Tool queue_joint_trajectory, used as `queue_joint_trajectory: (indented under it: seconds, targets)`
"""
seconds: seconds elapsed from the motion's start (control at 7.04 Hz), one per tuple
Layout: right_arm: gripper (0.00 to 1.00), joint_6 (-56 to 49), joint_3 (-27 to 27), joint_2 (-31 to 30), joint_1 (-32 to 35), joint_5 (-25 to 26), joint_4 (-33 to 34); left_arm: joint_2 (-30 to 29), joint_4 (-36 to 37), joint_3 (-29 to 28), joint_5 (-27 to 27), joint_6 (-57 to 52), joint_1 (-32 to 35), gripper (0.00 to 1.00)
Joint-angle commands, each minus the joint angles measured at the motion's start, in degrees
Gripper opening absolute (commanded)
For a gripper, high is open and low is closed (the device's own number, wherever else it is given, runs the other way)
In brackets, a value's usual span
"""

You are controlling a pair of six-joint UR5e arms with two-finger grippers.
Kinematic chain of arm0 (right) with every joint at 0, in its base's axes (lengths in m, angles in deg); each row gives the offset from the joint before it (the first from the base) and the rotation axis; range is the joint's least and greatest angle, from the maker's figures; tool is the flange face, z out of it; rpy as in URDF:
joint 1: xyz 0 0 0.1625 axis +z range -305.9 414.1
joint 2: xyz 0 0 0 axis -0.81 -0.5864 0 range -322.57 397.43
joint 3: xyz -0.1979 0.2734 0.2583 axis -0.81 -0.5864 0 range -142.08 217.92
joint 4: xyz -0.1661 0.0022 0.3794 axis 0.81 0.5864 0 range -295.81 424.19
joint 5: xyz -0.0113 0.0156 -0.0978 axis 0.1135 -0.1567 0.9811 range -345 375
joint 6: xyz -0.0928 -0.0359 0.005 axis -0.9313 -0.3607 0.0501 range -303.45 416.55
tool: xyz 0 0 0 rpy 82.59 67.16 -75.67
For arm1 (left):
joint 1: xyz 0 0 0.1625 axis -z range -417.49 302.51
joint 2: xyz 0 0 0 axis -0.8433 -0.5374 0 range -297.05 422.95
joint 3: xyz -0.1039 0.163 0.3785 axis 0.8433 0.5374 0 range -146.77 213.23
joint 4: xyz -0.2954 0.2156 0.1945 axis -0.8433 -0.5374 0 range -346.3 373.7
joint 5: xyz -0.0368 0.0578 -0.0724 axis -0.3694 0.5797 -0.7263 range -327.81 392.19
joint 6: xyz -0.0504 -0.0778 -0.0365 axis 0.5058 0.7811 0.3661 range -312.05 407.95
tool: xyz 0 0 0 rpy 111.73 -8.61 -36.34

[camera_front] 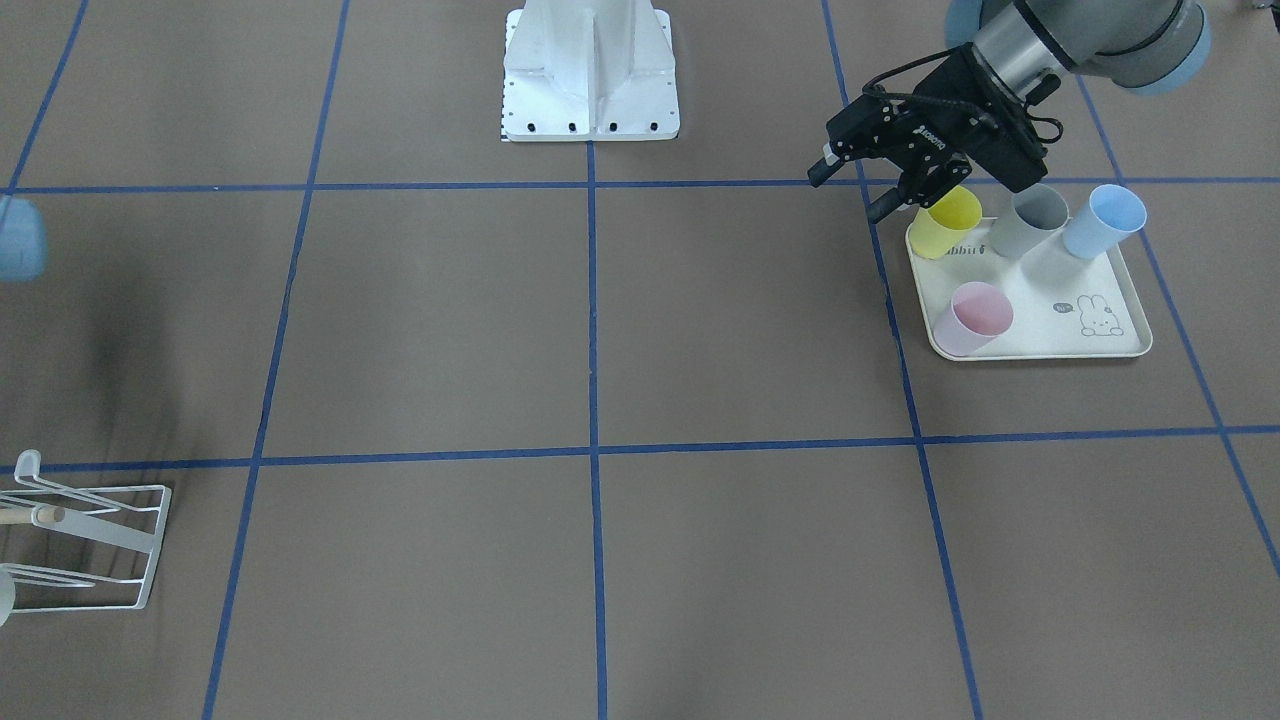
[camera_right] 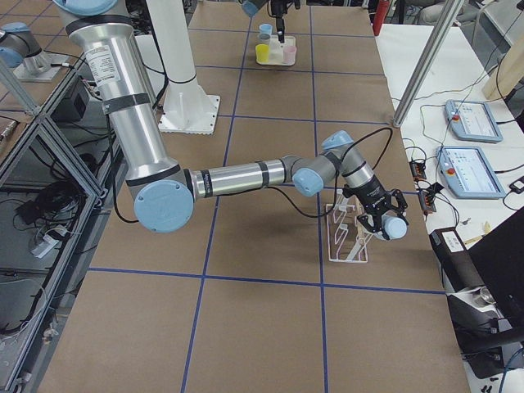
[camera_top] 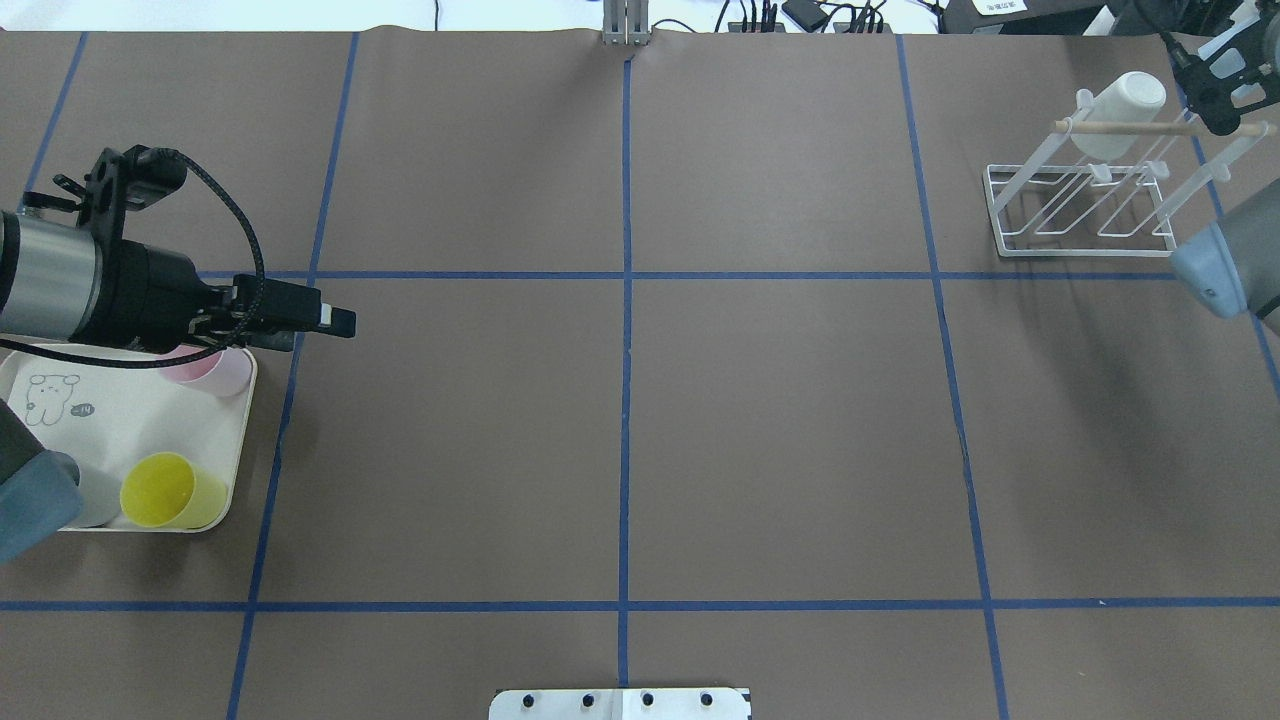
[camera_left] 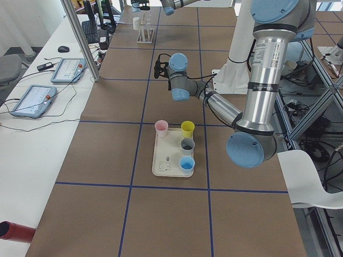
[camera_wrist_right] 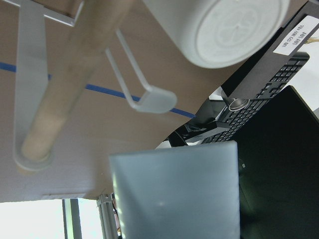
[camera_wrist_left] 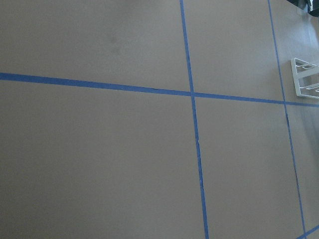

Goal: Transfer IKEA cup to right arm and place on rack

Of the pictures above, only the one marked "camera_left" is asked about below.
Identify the near teach pendant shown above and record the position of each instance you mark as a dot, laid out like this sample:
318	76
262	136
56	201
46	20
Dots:
35	101

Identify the black keyboard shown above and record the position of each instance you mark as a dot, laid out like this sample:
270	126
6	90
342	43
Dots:
90	31

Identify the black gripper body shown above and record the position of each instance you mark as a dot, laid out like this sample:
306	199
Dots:
139	3
169	86

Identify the white ikea cup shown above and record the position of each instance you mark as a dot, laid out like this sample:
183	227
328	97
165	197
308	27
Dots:
136	23

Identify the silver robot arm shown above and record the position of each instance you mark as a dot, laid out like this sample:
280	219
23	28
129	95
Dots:
169	6
251	76

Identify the far teach pendant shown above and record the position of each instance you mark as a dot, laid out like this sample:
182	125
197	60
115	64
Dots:
69	70

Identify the pink plastic cup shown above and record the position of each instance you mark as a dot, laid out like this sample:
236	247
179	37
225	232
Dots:
161	127

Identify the black computer mouse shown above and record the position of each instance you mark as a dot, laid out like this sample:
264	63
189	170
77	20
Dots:
63	49

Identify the light blue plastic cup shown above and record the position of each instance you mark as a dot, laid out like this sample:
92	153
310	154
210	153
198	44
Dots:
187	164

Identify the aluminium frame post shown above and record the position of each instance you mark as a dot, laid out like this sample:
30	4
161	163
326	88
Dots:
80	37

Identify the white wire cup rack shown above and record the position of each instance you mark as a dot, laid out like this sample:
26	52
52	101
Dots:
146	32

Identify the grey plastic cup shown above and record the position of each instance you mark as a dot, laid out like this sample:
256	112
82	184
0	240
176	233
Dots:
187	146

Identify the teach pendant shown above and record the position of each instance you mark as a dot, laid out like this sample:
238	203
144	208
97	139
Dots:
35	101
69	70

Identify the white chair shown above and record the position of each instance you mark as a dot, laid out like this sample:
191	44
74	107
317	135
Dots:
303	183

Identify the cream rabbit tray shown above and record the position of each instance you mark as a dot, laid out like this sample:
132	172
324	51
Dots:
167	155

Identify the red cylinder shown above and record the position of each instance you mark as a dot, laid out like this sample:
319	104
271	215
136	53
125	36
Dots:
16	232

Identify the yellow plastic cup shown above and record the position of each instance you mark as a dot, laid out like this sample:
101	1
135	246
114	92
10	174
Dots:
187	128

